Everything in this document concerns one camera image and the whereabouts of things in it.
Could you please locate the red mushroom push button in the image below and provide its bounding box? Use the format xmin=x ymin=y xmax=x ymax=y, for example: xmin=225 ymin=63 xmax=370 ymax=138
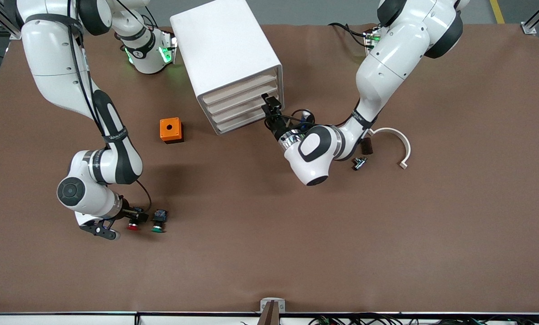
xmin=126 ymin=207 xmax=145 ymax=232

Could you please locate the green mushroom push button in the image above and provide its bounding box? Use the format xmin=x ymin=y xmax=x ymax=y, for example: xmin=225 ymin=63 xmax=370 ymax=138
xmin=151 ymin=209 xmax=169 ymax=234

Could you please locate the brown table cover mat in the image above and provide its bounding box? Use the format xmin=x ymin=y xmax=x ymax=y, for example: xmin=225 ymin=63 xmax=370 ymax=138
xmin=0 ymin=23 xmax=539 ymax=314

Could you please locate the white curved plastic arc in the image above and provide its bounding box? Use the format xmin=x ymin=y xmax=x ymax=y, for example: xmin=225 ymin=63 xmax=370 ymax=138
xmin=370 ymin=127 xmax=412 ymax=170

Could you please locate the yellow floor tape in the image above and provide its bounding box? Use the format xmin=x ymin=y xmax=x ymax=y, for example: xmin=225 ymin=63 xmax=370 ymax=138
xmin=490 ymin=0 xmax=506 ymax=24

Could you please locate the orange button enclosure box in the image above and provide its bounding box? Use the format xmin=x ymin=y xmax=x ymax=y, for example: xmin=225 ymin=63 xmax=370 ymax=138
xmin=159 ymin=117 xmax=184 ymax=144

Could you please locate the black table edge rail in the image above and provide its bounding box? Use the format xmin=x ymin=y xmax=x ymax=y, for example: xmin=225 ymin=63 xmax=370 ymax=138
xmin=0 ymin=311 xmax=539 ymax=316

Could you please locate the black base cable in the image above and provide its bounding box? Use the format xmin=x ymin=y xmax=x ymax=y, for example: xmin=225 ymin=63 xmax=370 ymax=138
xmin=328 ymin=22 xmax=371 ymax=48

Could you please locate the grey camera bracket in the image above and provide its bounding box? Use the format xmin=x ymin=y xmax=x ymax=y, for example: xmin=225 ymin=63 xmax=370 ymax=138
xmin=260 ymin=298 xmax=286 ymax=313

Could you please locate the brown post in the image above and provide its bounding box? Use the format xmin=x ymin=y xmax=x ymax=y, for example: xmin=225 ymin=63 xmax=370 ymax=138
xmin=257 ymin=301 xmax=281 ymax=325

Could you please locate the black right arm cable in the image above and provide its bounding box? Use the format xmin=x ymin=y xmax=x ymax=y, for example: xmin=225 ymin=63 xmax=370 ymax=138
xmin=66 ymin=14 xmax=153 ymax=213

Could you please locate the black cable bundle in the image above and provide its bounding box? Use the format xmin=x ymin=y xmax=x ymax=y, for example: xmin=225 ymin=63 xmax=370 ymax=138
xmin=308 ymin=314 xmax=539 ymax=325

